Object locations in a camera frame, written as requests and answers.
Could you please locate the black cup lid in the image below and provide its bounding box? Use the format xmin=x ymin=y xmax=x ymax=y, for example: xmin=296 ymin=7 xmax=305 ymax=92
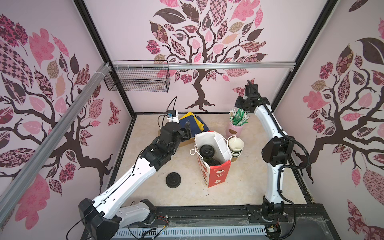
xmin=207 ymin=159 xmax=221 ymax=167
xmin=199 ymin=145 xmax=215 ymax=159

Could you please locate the white red paper bag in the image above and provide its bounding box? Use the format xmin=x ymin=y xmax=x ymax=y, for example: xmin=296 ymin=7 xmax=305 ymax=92
xmin=190 ymin=131 xmax=232 ymax=188

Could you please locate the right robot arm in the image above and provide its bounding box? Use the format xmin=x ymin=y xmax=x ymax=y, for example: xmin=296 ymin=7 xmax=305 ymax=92
xmin=235 ymin=80 xmax=311 ymax=221

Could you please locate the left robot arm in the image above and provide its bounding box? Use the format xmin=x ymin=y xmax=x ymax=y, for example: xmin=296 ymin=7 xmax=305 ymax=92
xmin=79 ymin=119 xmax=192 ymax=240

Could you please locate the navy napkin stack box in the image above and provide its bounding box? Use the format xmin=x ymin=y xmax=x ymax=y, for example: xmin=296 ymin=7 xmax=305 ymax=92
xmin=179 ymin=112 xmax=210 ymax=147

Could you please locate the pink straw holder cup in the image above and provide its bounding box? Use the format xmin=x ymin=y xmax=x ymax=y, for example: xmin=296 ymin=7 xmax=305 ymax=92
xmin=226 ymin=122 xmax=244 ymax=138

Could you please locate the stack of black lids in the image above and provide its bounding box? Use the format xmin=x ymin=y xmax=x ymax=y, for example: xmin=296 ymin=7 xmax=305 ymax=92
xmin=166 ymin=172 xmax=182 ymax=189

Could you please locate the stack of paper cups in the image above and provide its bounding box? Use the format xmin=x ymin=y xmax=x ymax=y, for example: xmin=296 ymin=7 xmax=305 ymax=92
xmin=227 ymin=136 xmax=245 ymax=162

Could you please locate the aluminium rail back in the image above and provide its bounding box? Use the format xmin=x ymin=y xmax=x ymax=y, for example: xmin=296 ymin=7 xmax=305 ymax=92
xmin=112 ymin=61 xmax=296 ymax=70

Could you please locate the aluminium rail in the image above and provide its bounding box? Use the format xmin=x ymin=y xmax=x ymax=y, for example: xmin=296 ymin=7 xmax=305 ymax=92
xmin=1 ymin=63 xmax=111 ymax=224
xmin=112 ymin=61 xmax=296 ymax=70

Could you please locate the black wire basket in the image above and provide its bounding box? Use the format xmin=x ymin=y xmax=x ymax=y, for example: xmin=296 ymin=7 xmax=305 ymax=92
xmin=104 ymin=60 xmax=171 ymax=93

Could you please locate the white cable duct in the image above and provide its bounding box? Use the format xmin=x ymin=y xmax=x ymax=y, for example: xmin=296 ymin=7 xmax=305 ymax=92
xmin=112 ymin=226 xmax=267 ymax=240

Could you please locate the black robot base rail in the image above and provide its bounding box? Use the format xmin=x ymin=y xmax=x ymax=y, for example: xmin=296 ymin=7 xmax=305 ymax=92
xmin=122 ymin=204 xmax=340 ymax=240

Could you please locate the aluminium rail left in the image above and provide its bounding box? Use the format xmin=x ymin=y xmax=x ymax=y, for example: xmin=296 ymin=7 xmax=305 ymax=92
xmin=1 ymin=63 xmax=111 ymax=224

